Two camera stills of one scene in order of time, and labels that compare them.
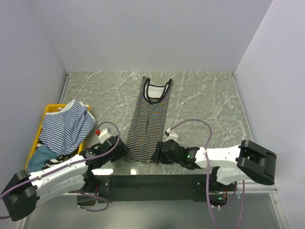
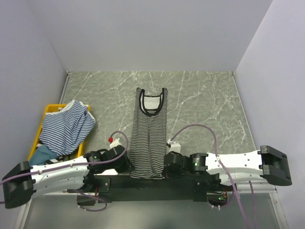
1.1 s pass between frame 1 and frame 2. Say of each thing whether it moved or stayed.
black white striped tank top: moved
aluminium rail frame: stayed
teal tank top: stayed
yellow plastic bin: stayed
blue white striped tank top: stayed
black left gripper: moved
